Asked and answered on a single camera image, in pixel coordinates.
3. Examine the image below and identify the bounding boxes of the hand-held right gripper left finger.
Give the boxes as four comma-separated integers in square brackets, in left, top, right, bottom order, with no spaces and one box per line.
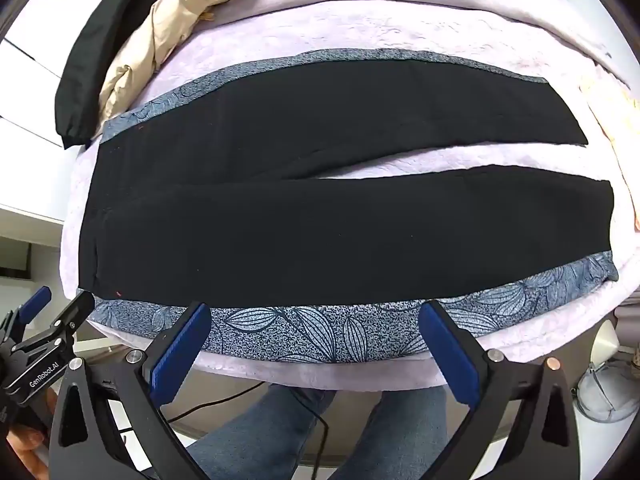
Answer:
[48,301,213,480]

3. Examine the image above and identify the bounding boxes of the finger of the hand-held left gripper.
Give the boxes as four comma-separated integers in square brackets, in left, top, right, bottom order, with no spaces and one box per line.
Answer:
[17,290,96,356]
[0,285,53,346]

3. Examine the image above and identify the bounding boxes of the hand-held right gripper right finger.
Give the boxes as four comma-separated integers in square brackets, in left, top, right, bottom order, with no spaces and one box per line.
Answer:
[419,300,583,480]

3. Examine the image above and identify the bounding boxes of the blue leaf-printed cloth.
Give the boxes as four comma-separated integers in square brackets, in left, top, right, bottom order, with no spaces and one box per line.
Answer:
[92,49,621,365]

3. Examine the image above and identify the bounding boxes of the black pants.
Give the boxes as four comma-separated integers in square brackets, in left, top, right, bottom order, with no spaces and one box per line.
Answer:
[77,60,616,308]

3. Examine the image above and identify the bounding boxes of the person's left hand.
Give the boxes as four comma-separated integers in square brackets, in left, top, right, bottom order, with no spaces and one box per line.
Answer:
[5,425,51,467]

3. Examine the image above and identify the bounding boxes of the white shelf unit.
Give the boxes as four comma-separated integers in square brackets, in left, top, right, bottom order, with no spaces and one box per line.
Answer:
[0,204,68,281]

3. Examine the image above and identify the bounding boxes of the person's right leg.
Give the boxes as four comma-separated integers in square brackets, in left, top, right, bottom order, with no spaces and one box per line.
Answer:
[340,385,449,480]

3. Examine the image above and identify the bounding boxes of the white lamp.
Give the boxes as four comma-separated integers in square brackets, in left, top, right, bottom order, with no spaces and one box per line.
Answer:
[590,320,622,364]

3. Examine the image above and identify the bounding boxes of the white wardrobe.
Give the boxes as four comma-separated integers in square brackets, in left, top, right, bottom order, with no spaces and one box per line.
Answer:
[0,0,128,226]

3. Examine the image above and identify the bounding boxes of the black jacket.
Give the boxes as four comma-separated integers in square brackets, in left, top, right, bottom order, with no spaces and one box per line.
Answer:
[55,0,162,149]

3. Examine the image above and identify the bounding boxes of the peach cloth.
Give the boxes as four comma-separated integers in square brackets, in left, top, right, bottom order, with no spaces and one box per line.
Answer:
[580,67,640,233]

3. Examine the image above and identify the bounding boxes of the beige puffer jacket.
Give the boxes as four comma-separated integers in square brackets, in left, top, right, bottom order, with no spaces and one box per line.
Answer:
[98,0,251,122]

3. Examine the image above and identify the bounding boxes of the lilac blanket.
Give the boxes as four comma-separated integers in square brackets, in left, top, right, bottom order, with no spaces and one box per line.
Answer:
[57,0,640,392]

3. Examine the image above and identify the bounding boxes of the black cable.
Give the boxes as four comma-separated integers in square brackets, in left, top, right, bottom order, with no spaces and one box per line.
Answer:
[165,382,332,480]

